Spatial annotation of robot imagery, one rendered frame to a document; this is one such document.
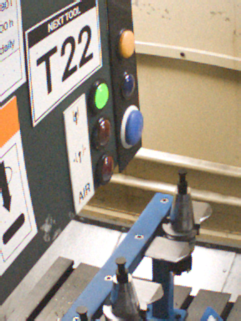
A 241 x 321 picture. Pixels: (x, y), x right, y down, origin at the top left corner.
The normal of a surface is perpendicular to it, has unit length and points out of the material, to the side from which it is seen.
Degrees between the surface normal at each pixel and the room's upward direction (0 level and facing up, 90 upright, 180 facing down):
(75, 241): 24
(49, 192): 90
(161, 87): 90
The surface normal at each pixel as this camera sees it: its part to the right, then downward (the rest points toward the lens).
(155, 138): -0.42, 0.51
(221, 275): -0.22, -0.57
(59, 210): 0.90, 0.18
